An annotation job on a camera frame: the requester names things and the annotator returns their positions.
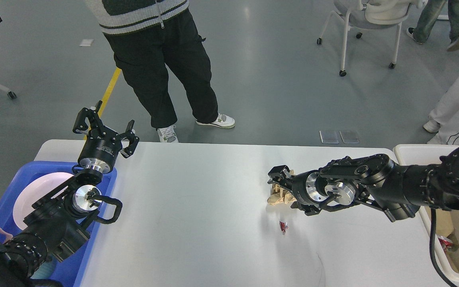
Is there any brown paper bag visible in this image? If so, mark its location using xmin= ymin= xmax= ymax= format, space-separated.
xmin=420 ymin=206 xmax=454 ymax=238

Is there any blue plastic tray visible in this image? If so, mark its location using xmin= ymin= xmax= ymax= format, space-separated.
xmin=0 ymin=161 xmax=116 ymax=287

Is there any cream plastic bin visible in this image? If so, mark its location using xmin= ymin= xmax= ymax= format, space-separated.
xmin=393 ymin=144 xmax=459 ymax=286

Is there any person in black trousers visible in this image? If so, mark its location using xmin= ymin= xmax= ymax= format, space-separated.
xmin=84 ymin=0 xmax=235 ymax=143

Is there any person in blue jeans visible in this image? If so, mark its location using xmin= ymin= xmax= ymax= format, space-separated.
xmin=406 ymin=0 xmax=459 ymax=52

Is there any crushed red soda can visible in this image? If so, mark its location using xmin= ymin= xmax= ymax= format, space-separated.
xmin=437 ymin=235 xmax=454 ymax=252

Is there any small red can fragment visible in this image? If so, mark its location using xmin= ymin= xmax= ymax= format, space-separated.
xmin=279 ymin=221 xmax=288 ymax=236

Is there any pink plate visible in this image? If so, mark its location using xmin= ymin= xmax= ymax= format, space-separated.
xmin=12 ymin=172 xmax=73 ymax=230

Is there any left floor socket plate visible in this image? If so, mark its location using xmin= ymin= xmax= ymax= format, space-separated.
xmin=319 ymin=130 xmax=339 ymax=145

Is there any brown paper ball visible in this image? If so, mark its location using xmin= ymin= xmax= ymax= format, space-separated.
xmin=267 ymin=174 xmax=297 ymax=205

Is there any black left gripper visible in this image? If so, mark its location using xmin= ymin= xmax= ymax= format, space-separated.
xmin=73 ymin=100 xmax=139 ymax=174

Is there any right floor socket plate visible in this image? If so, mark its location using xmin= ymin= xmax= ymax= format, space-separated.
xmin=339 ymin=130 xmax=359 ymax=144

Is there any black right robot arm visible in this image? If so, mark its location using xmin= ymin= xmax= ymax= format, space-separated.
xmin=268 ymin=147 xmax=459 ymax=287

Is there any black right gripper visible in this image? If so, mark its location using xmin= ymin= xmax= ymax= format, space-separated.
xmin=267 ymin=165 xmax=328 ymax=216

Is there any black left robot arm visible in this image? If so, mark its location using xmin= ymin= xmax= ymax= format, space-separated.
xmin=0 ymin=100 xmax=139 ymax=287

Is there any floor socket plate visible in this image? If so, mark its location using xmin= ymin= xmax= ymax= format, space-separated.
xmin=319 ymin=130 xmax=339 ymax=145
xmin=339 ymin=130 xmax=359 ymax=144

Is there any white chair grey seat right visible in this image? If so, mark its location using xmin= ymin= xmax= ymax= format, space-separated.
xmin=316 ymin=0 xmax=428 ymax=77

